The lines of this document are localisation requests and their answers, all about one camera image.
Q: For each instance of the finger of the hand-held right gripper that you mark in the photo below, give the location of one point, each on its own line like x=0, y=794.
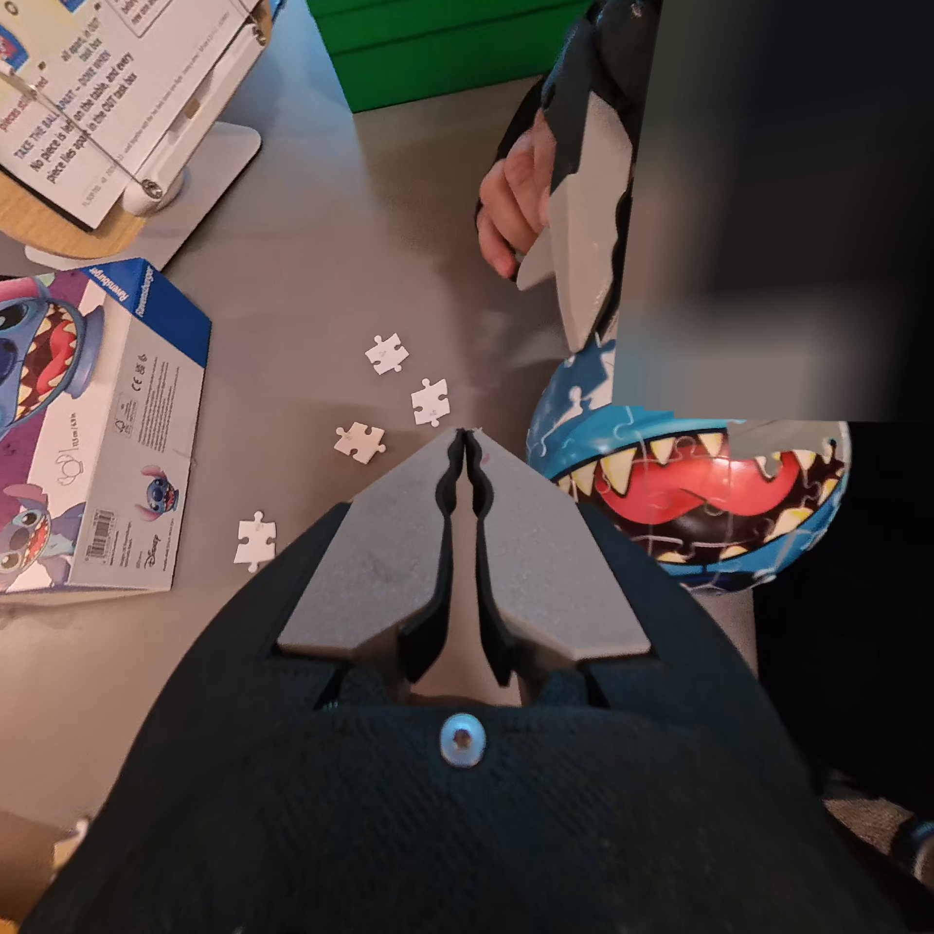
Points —
x=584, y=241
x=538, y=266

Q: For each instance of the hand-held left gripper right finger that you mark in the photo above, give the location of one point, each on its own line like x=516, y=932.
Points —
x=562, y=576

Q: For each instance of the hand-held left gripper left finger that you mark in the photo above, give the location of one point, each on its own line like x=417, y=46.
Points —
x=372, y=569

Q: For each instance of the white puzzle piece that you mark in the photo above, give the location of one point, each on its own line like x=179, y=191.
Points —
x=360, y=442
x=255, y=541
x=387, y=354
x=429, y=403

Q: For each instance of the blue puzzle ball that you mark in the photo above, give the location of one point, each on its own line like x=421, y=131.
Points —
x=678, y=496

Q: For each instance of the cartoon puzzle box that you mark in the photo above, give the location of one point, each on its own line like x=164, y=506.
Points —
x=131, y=438

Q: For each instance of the person's right hand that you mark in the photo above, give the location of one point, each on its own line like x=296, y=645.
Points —
x=518, y=197

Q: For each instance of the green plastic bin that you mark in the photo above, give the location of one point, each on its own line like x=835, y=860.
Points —
x=438, y=58

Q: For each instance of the person's dark clothing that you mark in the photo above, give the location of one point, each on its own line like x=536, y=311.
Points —
x=875, y=584

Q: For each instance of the instruction sheet on stand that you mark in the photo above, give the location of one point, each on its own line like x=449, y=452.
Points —
x=58, y=233

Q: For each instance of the printed instruction sheet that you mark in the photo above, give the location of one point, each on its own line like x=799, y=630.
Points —
x=109, y=95

